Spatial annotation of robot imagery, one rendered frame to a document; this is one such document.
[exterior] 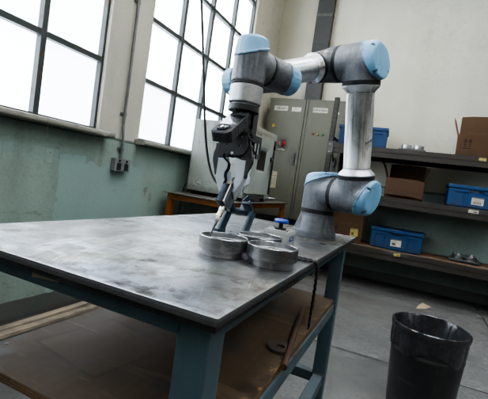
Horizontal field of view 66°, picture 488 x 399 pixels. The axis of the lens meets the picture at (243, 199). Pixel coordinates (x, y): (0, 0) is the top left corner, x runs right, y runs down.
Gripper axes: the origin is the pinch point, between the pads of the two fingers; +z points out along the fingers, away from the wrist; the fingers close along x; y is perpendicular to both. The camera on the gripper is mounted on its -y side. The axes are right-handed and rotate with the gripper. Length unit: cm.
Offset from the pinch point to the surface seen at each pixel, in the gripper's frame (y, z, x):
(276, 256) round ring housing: -7.7, 10.1, -15.7
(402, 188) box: 348, -17, -30
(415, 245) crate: 351, 40, -52
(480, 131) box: 349, -81, -91
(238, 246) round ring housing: -6.7, 10.1, -7.2
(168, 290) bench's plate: -33.2, 13.0, -9.0
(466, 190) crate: 351, -23, -88
